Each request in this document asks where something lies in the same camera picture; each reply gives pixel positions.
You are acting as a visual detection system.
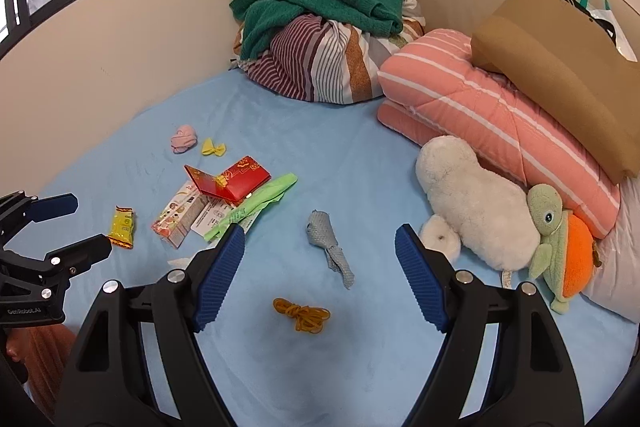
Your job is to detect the white plush toy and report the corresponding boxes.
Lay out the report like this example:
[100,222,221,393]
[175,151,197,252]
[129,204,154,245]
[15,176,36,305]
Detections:
[415,135,542,271]

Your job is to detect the striped fabric bundle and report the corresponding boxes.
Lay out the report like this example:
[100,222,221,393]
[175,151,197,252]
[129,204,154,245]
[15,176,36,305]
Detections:
[234,0,427,106]

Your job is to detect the red card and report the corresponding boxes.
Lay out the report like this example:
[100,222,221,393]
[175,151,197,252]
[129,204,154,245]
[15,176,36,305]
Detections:
[183,155,272,202]

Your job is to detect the green turtle plush toy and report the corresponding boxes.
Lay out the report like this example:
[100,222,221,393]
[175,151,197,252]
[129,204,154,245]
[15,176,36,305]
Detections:
[526,183,604,314]

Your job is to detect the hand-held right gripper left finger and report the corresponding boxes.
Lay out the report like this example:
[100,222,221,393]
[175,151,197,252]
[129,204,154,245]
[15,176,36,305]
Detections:
[52,223,247,427]

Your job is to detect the green cloth strip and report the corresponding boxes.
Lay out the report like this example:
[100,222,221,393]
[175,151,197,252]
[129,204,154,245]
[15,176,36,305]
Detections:
[202,173,299,242]

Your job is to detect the orange rubber bands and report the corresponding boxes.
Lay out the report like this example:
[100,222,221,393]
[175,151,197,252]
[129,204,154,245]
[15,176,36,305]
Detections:
[272,297,331,334]

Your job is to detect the yellow snack wrapper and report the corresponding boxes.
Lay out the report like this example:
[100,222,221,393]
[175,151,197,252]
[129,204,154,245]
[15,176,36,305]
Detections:
[108,206,137,251]

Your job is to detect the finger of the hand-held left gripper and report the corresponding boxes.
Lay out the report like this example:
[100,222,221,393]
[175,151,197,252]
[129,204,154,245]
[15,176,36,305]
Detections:
[0,234,113,304]
[0,190,80,249]

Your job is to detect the printed snack carton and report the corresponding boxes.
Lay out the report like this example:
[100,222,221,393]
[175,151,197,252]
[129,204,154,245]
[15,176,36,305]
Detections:
[152,180,209,250]

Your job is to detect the white plastic bag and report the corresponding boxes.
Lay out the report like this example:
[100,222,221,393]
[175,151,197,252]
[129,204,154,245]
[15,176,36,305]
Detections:
[513,0,639,60]

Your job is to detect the pink balled sock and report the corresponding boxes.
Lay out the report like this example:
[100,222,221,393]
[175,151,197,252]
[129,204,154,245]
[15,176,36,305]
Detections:
[170,124,200,154]

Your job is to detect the white pillow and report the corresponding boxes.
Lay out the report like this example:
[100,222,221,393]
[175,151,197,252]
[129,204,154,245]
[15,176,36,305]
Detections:
[582,186,640,326]

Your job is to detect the grey sock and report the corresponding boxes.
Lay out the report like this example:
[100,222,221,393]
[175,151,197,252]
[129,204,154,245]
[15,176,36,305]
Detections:
[306,209,356,291]

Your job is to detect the white paper leaflet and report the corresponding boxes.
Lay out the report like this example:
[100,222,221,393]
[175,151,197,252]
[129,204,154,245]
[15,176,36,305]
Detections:
[190,198,261,239]

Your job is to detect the brown cushion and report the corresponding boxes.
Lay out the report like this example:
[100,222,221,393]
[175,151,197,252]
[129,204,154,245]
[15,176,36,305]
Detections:
[470,0,640,186]

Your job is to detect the light blue bed sheet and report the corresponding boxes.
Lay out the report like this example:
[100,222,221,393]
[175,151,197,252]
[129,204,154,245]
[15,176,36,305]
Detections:
[0,69,640,427]

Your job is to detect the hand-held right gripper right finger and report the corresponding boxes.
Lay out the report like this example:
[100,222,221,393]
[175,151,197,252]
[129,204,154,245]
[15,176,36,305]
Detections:
[394,223,587,427]

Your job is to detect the pink striped quilt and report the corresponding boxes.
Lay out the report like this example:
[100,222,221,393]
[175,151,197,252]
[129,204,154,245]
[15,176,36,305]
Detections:
[376,28,623,241]

